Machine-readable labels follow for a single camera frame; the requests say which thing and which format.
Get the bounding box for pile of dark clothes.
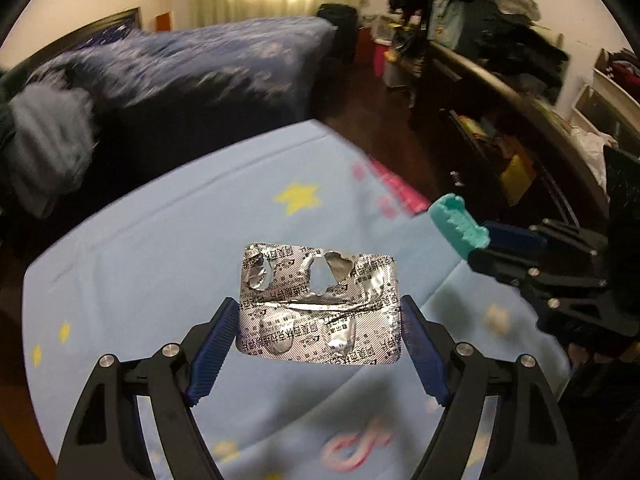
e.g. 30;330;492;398
389;0;572;106

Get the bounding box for silver pill blister pack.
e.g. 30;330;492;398
234;241;404;367

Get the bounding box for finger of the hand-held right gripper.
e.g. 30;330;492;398
467;249;609;312
482;219;609;257

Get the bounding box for bed with blue blanket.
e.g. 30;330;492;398
25;15;337;161

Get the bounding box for dark wooden desk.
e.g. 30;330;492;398
409;39;612;233

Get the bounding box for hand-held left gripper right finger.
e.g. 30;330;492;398
400;294;582;480

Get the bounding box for teal ridged plastic piece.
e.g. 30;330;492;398
428;193;490;257

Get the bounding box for white frames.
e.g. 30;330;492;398
570;49;640;153

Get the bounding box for grey bundled blanket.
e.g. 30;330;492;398
0;81;99;217

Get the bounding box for pink box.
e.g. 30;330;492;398
371;41;397;87

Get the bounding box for yellow packet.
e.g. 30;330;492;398
500;154;537;197

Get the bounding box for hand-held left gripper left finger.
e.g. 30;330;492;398
55;296;241;480

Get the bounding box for black suitcase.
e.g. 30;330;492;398
316;3;359;62

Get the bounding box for light blue star tablecloth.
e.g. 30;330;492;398
22;120;574;480

